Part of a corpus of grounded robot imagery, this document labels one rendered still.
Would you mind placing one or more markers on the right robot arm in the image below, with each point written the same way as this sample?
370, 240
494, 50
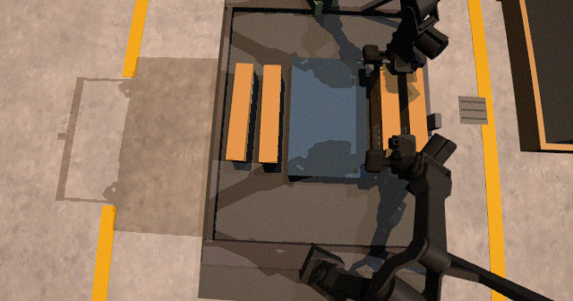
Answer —
428, 40

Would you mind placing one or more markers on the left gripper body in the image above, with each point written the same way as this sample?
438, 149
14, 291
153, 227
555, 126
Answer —
375, 162

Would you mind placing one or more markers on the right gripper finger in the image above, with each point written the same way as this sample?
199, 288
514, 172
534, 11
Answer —
376, 68

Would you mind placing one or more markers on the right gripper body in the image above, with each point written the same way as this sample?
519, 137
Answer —
371, 52

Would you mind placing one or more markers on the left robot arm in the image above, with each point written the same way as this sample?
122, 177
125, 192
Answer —
429, 245

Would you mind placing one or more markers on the orange cardboard box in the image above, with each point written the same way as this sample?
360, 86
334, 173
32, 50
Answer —
270, 114
384, 108
412, 110
240, 126

